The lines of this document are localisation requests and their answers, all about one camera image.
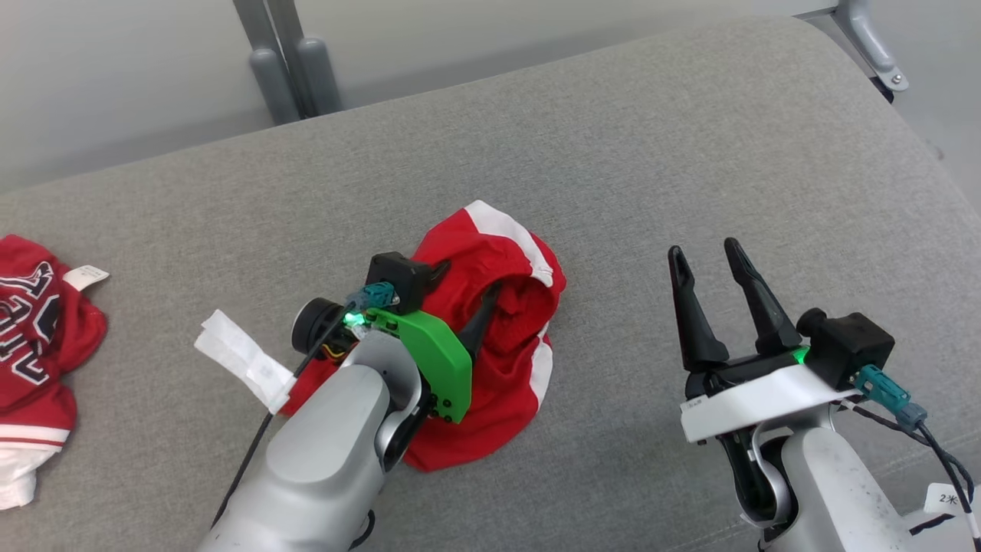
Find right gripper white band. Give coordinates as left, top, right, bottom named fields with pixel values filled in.
left=667, top=238, right=867, bottom=444

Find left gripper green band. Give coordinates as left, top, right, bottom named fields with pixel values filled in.
left=291, top=259, right=504, bottom=425

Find red shorts with white trim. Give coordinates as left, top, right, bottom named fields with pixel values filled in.
left=280, top=201, right=568, bottom=472

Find red and white basketball jersey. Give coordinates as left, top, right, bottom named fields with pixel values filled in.
left=0, top=234, right=110, bottom=511

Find left cable with teal connector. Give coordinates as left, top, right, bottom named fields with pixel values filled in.
left=211, top=282, right=398, bottom=530

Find white paper cable tag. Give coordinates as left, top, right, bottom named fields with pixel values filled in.
left=194, top=309, right=296, bottom=415

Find grey metal double post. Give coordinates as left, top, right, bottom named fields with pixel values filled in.
left=234, top=0, right=343, bottom=126

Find white printed cable label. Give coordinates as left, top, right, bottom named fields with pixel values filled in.
left=924, top=483, right=981, bottom=537

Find grey metal frame bracket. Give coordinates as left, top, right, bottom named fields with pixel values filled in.
left=797, top=0, right=910, bottom=104

